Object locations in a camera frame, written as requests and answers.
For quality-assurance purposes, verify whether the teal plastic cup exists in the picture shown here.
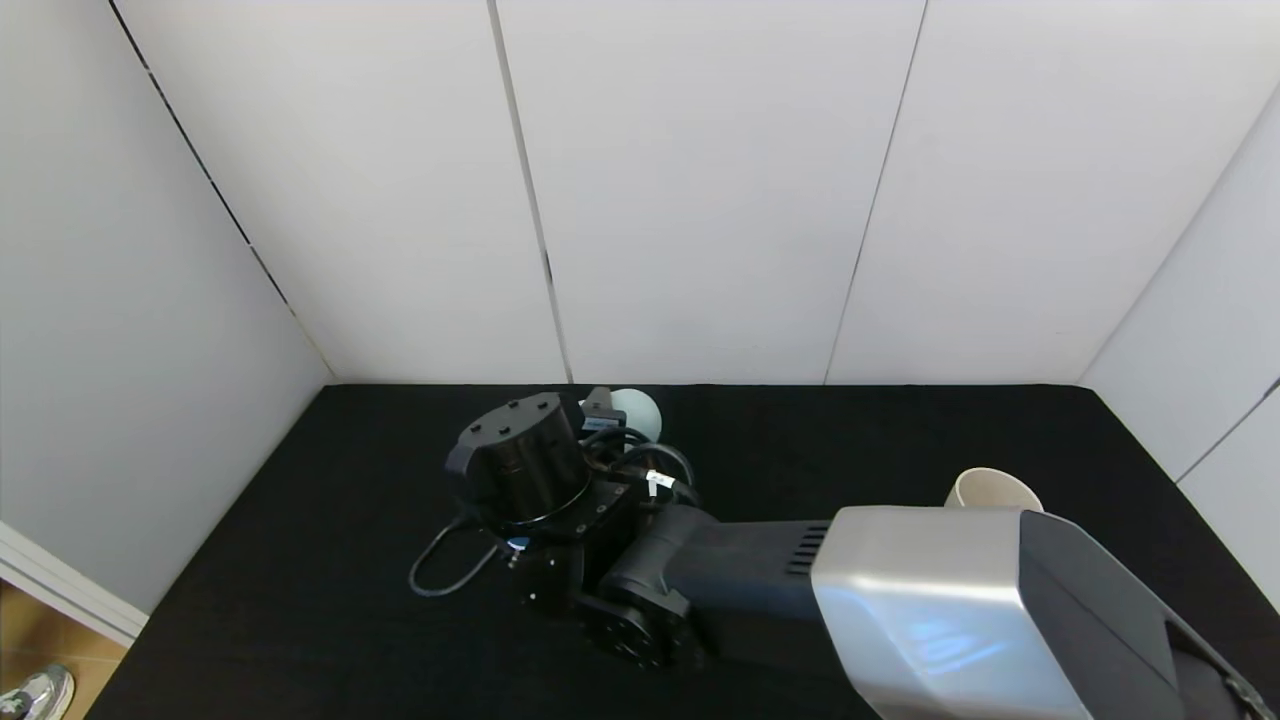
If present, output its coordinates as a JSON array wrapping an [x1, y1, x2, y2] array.
[[608, 387, 664, 442]]

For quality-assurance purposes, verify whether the beige plastic cup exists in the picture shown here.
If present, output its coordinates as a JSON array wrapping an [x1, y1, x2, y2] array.
[[944, 466, 1044, 512]]

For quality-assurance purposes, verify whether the white panel base trim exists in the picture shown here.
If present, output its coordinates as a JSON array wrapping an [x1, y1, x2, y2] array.
[[0, 515, 152, 649]]

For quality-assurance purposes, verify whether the grey sneaker shoe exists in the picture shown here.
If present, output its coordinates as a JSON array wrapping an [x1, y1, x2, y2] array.
[[0, 664, 79, 720]]

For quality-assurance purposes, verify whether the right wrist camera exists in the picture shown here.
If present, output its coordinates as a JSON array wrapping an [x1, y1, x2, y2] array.
[[579, 387, 628, 433]]

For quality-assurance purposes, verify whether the black camera cable white tag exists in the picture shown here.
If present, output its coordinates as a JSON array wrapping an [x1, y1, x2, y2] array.
[[588, 425, 703, 506]]

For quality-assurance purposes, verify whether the thin black cable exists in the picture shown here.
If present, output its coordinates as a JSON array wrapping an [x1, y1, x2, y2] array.
[[408, 518, 503, 599]]

